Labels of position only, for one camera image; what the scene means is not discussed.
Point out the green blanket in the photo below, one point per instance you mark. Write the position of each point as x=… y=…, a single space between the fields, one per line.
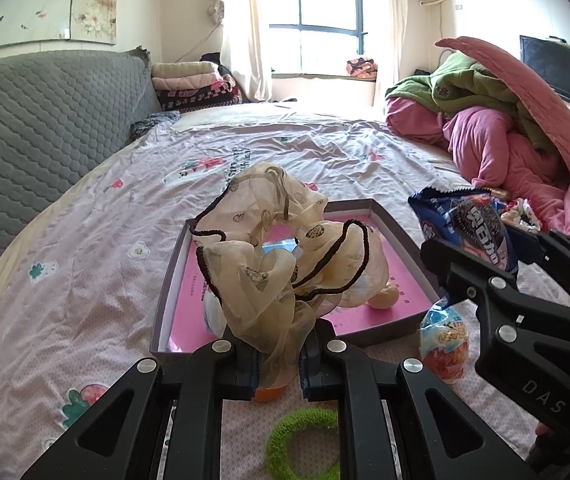
x=465 y=85

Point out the brown walnut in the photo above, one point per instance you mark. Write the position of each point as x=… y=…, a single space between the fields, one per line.
x=385 y=297

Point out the grey quilted headboard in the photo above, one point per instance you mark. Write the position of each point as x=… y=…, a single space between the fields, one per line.
x=45 y=125

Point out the pink quilted mat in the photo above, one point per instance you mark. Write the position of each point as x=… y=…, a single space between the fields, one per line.
x=530 y=95

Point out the cream curtain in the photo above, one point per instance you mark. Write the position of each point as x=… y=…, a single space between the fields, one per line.
x=405 y=30
x=245 y=30

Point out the orange tangerine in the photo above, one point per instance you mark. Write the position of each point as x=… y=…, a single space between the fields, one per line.
x=267 y=395

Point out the pink quilt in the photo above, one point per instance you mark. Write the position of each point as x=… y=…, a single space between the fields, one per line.
x=490 y=145

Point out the stack of folded blankets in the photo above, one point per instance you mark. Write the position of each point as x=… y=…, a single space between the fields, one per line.
x=190 y=85

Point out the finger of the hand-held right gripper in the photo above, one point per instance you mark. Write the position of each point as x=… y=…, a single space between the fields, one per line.
x=465 y=270
x=565 y=255

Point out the blue cookie packet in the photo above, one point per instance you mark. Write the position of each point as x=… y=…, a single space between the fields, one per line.
x=465 y=220

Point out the blue pink egg toy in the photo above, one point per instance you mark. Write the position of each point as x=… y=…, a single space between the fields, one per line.
x=445 y=340

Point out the white egg toy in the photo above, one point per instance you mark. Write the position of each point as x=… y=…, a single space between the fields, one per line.
x=212 y=315

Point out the small colourful snack packet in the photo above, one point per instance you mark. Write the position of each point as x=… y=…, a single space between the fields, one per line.
x=497 y=194

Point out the black wall television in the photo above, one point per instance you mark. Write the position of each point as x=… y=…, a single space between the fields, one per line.
x=555 y=67

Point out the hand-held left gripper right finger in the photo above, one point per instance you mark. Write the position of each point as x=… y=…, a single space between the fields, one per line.
x=330 y=385

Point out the dark framed window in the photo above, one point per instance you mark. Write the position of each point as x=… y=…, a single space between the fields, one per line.
x=325 y=10

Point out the folded patterned cloth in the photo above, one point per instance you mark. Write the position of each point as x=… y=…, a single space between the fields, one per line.
x=362 y=67

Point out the beige chiffon scrunchie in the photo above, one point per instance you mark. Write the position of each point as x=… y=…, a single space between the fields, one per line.
x=265 y=270

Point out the yellow white snack packet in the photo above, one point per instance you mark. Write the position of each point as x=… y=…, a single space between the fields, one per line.
x=522 y=215

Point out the grey cardboard box tray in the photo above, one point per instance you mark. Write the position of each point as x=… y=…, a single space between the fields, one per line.
x=170 y=290

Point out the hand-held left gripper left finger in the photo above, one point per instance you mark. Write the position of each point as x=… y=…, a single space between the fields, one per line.
x=215 y=395

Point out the dark patterned cloth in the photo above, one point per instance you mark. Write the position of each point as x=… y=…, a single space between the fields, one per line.
x=155 y=122

